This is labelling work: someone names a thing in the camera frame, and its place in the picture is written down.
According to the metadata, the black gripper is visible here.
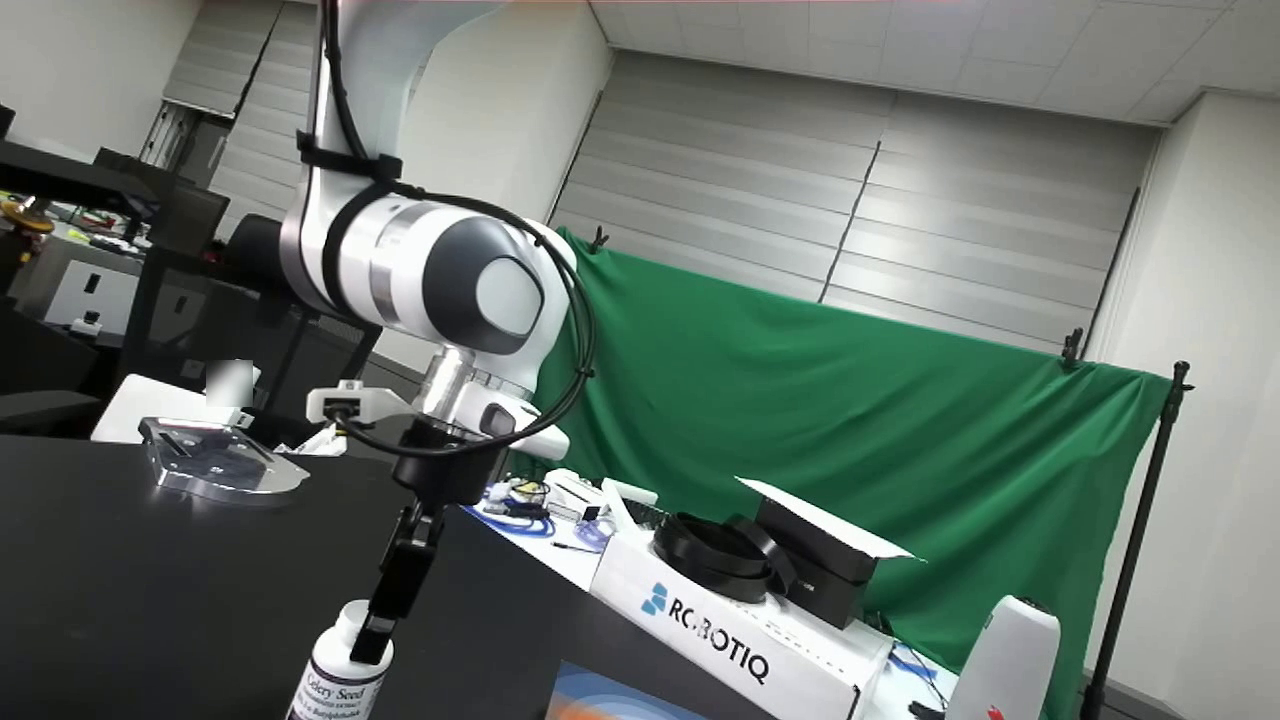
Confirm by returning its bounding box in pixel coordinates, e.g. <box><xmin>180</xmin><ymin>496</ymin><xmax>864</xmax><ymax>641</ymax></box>
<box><xmin>345</xmin><ymin>411</ymin><xmax>502</xmax><ymax>667</ymax></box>

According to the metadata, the white bottle with label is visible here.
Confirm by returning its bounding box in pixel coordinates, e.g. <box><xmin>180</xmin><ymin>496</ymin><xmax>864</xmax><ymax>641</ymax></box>
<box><xmin>279</xmin><ymin>597</ymin><xmax>400</xmax><ymax>720</ymax></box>

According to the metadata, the white small parts pile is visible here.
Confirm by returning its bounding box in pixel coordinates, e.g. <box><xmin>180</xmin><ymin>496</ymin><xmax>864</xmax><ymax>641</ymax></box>
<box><xmin>540</xmin><ymin>464</ymin><xmax>663</xmax><ymax>556</ymax></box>

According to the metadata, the clear plastic container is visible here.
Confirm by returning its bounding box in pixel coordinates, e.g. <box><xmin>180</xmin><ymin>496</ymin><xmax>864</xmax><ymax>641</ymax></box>
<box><xmin>135</xmin><ymin>411</ymin><xmax>311</xmax><ymax>501</ymax></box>

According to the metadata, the white angular machine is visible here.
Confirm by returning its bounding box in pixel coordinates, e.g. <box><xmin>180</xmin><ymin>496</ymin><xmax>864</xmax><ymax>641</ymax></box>
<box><xmin>87</xmin><ymin>358</ymin><xmax>269</xmax><ymax>447</ymax></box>

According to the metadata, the white Robotiq cardboard box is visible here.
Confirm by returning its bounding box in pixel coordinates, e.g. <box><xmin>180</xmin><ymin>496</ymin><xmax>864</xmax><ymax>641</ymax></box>
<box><xmin>588</xmin><ymin>521</ymin><xmax>868</xmax><ymax>720</ymax></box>

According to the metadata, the white storage cabinet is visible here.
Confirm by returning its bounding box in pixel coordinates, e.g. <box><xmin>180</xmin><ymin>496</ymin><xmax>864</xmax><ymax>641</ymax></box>
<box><xmin>40</xmin><ymin>257</ymin><xmax>149</xmax><ymax>342</ymax></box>

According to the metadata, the black box with white lid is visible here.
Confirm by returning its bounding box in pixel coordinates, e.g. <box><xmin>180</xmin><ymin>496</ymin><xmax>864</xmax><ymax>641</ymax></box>
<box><xmin>737</xmin><ymin>473</ymin><xmax>920</xmax><ymax>632</ymax></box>

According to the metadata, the black monitor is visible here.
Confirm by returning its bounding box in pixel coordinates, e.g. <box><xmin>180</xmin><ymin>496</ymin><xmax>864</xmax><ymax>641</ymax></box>
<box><xmin>87</xmin><ymin>144</ymin><xmax>232</xmax><ymax>260</ymax></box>

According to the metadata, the green backdrop cloth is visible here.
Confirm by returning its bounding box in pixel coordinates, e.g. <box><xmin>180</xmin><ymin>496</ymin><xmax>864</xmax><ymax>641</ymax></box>
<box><xmin>502</xmin><ymin>234</ymin><xmax>1177</xmax><ymax>720</ymax></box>

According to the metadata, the white rounded plastic device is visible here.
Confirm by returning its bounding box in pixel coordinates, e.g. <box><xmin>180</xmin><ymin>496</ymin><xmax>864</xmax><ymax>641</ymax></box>
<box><xmin>945</xmin><ymin>594</ymin><xmax>1064</xmax><ymax>720</ymax></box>

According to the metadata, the black backdrop stand pole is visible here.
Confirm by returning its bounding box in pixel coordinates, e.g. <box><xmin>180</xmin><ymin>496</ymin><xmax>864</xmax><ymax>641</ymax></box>
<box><xmin>1074</xmin><ymin>358</ymin><xmax>1198</xmax><ymax>720</ymax></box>

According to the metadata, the blue cable bundle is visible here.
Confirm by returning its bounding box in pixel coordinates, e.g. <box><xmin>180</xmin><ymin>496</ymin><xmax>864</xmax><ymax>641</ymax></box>
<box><xmin>456</xmin><ymin>486</ymin><xmax>559</xmax><ymax>544</ymax></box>

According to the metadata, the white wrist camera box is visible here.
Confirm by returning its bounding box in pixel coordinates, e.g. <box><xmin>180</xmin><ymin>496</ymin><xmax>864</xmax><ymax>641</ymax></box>
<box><xmin>305</xmin><ymin>375</ymin><xmax>405</xmax><ymax>428</ymax></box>

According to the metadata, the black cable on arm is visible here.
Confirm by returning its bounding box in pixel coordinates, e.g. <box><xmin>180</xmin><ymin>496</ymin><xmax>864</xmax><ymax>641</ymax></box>
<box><xmin>291</xmin><ymin>0</ymin><xmax>595</xmax><ymax>455</ymax></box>

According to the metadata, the black coiled strap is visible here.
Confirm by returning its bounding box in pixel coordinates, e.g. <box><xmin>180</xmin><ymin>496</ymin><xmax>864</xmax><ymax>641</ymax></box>
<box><xmin>647</xmin><ymin>508</ymin><xmax>792</xmax><ymax>606</ymax></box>

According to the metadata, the black cable strap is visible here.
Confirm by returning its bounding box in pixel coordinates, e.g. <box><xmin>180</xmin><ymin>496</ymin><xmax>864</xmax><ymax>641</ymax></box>
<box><xmin>291</xmin><ymin>128</ymin><xmax>405</xmax><ymax>183</ymax></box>

